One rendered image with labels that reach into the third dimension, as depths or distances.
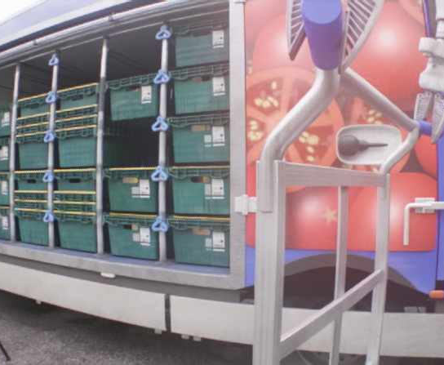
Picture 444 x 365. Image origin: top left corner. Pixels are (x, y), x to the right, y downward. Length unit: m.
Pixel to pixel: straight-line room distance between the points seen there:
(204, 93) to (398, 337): 1.56
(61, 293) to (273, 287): 2.14
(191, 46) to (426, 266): 1.65
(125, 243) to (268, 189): 1.90
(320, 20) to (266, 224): 0.25
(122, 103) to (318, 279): 1.50
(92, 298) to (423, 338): 1.78
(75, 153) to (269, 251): 2.19
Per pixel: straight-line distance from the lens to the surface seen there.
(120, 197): 2.30
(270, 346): 0.49
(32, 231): 2.90
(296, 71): 1.77
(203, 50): 2.16
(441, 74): 0.99
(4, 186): 3.15
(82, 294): 2.39
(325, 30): 0.33
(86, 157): 2.49
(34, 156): 2.87
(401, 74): 1.75
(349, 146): 1.65
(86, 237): 2.50
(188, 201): 2.07
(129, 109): 2.32
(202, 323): 1.97
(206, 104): 2.08
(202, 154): 2.04
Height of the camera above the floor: 1.07
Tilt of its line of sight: 1 degrees up
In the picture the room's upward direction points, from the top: straight up
